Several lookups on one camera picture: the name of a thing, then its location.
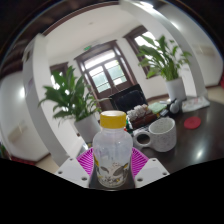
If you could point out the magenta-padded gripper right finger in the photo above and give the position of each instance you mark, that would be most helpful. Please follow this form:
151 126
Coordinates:
151 170

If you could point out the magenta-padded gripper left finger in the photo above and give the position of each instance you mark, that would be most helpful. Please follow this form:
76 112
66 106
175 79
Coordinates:
71 170

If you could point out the clear bottle with yellow cap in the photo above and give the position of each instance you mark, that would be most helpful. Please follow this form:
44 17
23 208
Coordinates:
112 150

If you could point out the white speckled mug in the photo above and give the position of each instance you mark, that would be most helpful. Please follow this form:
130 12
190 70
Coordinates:
163 136

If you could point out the leafy plant in white pot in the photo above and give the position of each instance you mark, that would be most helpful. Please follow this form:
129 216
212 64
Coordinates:
175 89
87 128

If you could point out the wooden tray of small jars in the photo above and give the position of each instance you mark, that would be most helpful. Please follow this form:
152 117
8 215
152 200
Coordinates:
141 116

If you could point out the flat round red coaster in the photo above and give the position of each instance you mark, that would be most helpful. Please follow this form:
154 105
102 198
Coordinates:
192 122

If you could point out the green notebook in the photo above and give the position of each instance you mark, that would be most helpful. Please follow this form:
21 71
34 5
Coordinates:
157 107

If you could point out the grey round plush toy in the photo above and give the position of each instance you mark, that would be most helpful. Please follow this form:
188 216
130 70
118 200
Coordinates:
174 108

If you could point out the black chair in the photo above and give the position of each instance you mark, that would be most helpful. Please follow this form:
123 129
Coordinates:
128 100

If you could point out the printed paper leaflet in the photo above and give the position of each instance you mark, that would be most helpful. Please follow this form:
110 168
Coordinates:
196 104

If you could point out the dark wooden glazed double door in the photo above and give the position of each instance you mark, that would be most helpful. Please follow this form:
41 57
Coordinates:
115 87

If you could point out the dark wooden framed window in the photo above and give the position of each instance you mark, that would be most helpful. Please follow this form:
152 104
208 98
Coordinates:
60 68
146 36

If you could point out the red carpeted staircase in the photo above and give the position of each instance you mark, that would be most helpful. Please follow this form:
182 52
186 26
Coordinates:
222 80

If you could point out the green exit sign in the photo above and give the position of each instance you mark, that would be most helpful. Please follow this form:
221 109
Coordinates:
87 48

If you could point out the white wall radiator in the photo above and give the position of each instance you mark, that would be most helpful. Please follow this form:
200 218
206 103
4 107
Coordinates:
16 131

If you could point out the glowing wall lamp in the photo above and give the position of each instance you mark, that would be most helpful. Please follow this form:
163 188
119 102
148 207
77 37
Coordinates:
21 91

